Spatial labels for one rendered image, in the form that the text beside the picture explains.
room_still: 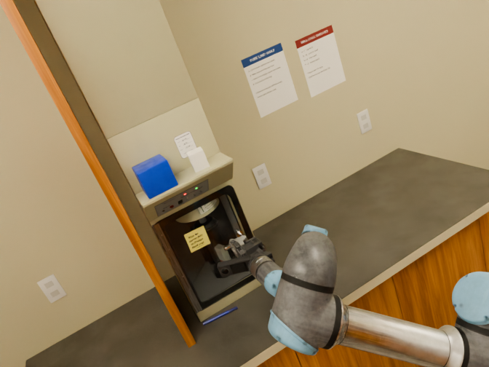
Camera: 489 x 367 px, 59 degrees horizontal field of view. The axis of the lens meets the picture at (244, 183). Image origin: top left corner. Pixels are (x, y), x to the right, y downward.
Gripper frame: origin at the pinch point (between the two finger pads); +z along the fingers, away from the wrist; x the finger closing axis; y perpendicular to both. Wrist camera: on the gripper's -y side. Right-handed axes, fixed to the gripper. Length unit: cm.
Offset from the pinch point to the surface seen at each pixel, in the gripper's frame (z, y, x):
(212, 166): -4.1, 4.1, 31.0
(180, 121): 5.6, 2.3, 46.4
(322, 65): 49, 85, 32
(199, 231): 4.2, -7.5, 8.5
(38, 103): 49, -36, 65
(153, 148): 5.6, -9.3, 42.2
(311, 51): 49, 81, 40
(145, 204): -5.9, -20.1, 30.4
